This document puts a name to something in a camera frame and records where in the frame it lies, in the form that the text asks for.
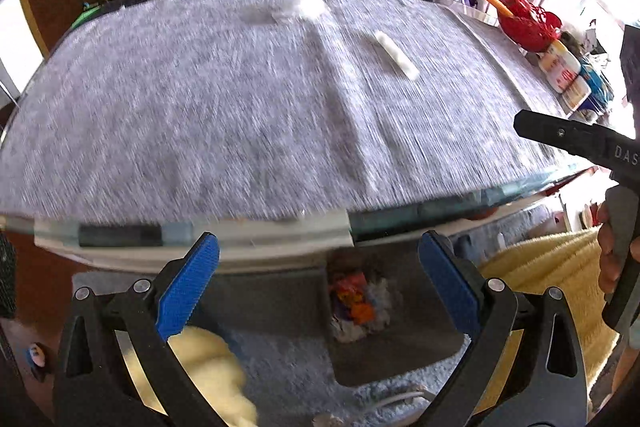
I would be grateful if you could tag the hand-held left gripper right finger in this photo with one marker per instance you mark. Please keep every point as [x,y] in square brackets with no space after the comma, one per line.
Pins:
[450,287]

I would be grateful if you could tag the white table lower shelf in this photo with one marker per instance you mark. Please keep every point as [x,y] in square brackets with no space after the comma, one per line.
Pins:
[200,238]

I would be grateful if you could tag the orange wrapper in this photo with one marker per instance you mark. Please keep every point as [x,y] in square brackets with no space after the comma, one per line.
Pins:
[350,284]
[362,312]

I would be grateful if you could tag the large jar with red label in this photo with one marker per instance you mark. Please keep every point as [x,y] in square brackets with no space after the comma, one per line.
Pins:
[560,64]

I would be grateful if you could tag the white stick wrapper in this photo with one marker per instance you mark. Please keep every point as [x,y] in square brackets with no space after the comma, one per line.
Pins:
[396,54]

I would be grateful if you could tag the grey shaggy rug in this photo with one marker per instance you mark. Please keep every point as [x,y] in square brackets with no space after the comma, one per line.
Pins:
[280,357]

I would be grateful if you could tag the grey fluffy table mat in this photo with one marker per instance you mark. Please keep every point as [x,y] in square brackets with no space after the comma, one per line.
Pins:
[200,107]

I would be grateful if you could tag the crumpled white paper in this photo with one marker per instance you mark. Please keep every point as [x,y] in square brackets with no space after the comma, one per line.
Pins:
[345,332]

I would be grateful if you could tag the grey square waste bin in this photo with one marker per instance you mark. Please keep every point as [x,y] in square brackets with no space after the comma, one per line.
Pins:
[280,287]

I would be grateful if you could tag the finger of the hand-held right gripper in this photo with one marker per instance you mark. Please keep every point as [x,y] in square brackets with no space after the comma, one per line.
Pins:
[550,132]

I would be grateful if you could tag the blue packet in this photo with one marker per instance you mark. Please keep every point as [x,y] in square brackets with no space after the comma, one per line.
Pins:
[597,79]

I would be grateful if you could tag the person's right hand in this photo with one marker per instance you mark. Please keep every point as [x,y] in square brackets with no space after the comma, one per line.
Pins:
[607,257]

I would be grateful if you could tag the orange stick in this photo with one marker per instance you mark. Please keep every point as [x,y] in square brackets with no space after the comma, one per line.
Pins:
[500,4]

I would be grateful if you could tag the small cartoon figure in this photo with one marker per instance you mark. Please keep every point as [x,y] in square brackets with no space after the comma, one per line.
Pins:
[37,354]

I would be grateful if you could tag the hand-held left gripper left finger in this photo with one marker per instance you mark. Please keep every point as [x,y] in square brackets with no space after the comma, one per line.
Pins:
[187,287]

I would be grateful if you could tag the white tissue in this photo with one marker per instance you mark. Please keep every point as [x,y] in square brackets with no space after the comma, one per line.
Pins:
[382,294]
[300,4]

